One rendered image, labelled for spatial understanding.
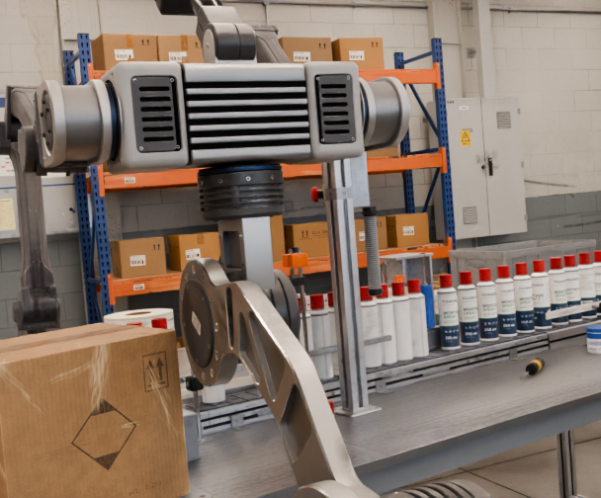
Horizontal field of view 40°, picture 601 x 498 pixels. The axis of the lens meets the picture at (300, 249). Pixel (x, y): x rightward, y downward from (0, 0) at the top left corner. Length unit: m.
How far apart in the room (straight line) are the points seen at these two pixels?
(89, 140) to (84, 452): 0.45
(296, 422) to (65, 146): 0.50
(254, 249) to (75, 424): 0.37
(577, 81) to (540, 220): 1.44
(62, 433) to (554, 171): 7.45
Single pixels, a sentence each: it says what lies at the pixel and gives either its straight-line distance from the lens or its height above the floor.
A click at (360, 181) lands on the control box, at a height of 1.34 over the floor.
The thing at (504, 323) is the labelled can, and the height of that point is 0.92.
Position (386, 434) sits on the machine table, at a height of 0.83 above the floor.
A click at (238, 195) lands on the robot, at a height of 1.33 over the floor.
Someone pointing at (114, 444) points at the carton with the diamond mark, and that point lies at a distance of 1.33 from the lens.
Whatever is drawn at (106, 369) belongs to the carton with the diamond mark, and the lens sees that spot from 1.30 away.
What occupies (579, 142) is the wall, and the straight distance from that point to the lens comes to 8.69.
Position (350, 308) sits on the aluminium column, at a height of 1.06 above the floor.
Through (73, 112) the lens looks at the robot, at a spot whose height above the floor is 1.46.
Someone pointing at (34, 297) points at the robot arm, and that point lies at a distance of 1.69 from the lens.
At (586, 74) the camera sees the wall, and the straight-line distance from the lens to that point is 8.84.
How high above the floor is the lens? 1.30
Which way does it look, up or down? 3 degrees down
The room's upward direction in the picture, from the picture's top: 5 degrees counter-clockwise
